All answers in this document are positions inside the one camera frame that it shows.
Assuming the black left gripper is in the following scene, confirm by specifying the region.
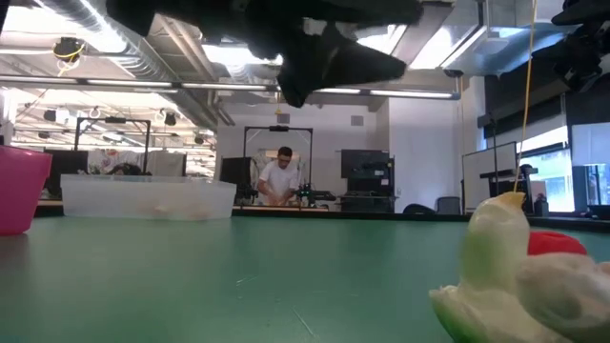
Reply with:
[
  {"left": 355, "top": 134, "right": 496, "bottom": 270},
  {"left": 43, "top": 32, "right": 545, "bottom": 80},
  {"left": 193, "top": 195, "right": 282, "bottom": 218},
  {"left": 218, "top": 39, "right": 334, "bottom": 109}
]
[{"left": 105, "top": 0, "right": 410, "bottom": 109}]

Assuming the long ceiling light strip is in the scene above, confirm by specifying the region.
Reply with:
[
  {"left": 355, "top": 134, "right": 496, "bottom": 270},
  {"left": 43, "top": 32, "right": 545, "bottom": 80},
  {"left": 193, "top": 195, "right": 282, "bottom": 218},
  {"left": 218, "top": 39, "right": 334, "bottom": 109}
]
[{"left": 0, "top": 74, "right": 461, "bottom": 101}]

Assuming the black computer monitor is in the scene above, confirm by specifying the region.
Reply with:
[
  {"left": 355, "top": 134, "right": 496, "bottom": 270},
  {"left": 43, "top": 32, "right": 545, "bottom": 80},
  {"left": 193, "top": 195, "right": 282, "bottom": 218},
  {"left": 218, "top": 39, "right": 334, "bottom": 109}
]
[
  {"left": 45, "top": 150, "right": 91, "bottom": 197},
  {"left": 218, "top": 156, "right": 254, "bottom": 201},
  {"left": 339, "top": 149, "right": 396, "bottom": 180}
]

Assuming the black bag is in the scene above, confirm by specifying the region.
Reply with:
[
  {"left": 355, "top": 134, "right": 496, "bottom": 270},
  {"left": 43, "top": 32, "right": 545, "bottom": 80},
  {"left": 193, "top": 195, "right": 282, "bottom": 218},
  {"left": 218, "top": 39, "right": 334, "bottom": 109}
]
[{"left": 402, "top": 203, "right": 437, "bottom": 216}]

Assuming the grey office chair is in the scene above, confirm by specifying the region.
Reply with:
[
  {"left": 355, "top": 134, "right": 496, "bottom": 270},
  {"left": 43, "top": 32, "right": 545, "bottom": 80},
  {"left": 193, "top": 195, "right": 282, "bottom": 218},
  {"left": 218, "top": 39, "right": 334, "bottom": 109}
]
[{"left": 436, "top": 196, "right": 462, "bottom": 216}]

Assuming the small red mushroom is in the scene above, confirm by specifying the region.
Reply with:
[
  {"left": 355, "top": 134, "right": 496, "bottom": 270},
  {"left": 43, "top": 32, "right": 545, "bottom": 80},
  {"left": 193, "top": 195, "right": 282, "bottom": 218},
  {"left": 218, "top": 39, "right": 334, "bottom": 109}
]
[{"left": 526, "top": 230, "right": 589, "bottom": 257}]

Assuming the green table mat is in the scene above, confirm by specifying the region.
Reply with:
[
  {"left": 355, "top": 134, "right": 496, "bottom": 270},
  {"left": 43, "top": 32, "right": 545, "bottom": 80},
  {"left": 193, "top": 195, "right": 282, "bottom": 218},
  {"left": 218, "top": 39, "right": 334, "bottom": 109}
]
[{"left": 0, "top": 216, "right": 610, "bottom": 343}]

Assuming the clear plastic bin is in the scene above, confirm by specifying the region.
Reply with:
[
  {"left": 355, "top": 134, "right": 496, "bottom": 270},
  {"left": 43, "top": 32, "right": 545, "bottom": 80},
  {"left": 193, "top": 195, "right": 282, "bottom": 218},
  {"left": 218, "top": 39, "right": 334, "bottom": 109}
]
[{"left": 60, "top": 173, "right": 238, "bottom": 222}]

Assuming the pink plastic bin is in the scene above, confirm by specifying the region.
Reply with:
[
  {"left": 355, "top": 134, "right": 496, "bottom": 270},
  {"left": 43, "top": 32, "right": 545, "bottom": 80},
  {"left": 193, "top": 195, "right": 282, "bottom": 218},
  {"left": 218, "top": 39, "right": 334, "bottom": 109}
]
[{"left": 0, "top": 145, "right": 53, "bottom": 237}]

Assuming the silver ventilation duct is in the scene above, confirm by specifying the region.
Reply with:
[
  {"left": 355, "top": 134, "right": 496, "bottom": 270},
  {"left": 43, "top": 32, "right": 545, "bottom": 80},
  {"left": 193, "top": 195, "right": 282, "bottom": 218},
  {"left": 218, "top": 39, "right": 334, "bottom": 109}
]
[{"left": 440, "top": 0, "right": 585, "bottom": 77}]

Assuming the black station frame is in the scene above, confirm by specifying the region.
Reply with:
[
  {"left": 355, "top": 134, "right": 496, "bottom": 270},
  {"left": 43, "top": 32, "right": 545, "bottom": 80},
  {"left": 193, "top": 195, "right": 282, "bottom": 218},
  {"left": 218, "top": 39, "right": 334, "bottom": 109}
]
[
  {"left": 242, "top": 125, "right": 315, "bottom": 209},
  {"left": 73, "top": 116, "right": 153, "bottom": 163}
]

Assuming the ceiling cable reel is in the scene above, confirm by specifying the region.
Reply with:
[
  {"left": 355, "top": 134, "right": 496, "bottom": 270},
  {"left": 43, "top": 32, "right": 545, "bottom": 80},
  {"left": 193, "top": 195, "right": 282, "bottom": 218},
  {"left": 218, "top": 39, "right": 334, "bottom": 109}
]
[{"left": 51, "top": 35, "right": 88, "bottom": 64}]

